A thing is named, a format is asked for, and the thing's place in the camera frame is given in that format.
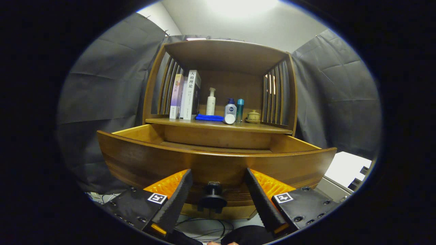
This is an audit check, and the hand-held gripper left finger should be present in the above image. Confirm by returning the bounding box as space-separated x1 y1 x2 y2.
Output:
102 169 193 240

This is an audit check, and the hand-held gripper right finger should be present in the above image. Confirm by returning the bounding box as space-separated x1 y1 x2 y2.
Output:
245 168 341 239

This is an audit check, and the black drawer knob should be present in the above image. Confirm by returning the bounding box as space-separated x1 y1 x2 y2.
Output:
198 181 228 214

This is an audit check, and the wooden drawer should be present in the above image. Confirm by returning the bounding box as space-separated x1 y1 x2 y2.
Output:
97 124 338 208

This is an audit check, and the wooden cabinet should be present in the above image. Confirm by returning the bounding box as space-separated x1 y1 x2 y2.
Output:
142 39 298 220

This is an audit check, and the white grey plastic box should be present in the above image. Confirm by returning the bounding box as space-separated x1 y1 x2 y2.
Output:
315 151 372 203

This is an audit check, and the beige lidded teacup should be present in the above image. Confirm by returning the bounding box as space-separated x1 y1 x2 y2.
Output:
245 110 261 124

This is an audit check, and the blue folded cloth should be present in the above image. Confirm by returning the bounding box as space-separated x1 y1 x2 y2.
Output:
196 114 225 122

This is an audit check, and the teal slim bottle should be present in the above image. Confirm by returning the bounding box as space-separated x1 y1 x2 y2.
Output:
236 99 245 123

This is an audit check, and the white blue-capped lotion bottle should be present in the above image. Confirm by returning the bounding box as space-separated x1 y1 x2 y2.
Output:
224 98 237 118

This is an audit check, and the white pump bottle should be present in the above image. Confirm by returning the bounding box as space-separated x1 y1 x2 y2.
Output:
206 87 216 116

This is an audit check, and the purple book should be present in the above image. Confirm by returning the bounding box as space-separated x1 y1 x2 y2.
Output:
169 74 184 119

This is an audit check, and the white book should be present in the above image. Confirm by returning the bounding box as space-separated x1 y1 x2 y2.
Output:
180 70 202 120

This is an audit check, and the black floor cable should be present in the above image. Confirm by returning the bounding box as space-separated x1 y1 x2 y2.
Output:
174 218 235 243

